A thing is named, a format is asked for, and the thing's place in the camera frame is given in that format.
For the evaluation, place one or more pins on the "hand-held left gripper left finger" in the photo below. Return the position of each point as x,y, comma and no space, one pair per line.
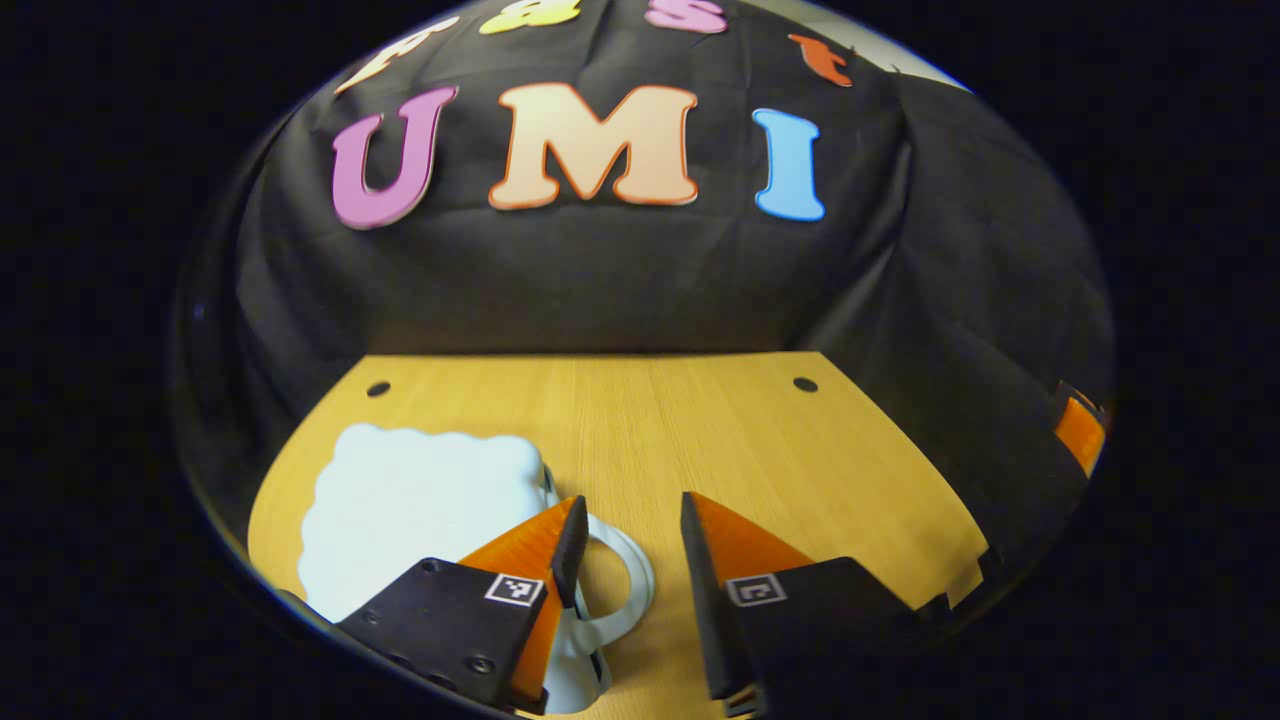
572,550

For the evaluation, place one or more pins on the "black backdrop cloth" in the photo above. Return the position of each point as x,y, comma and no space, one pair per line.
600,270

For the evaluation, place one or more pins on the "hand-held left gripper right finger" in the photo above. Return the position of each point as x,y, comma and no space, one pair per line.
705,600

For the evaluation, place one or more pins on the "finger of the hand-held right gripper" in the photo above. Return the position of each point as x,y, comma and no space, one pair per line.
1082,435

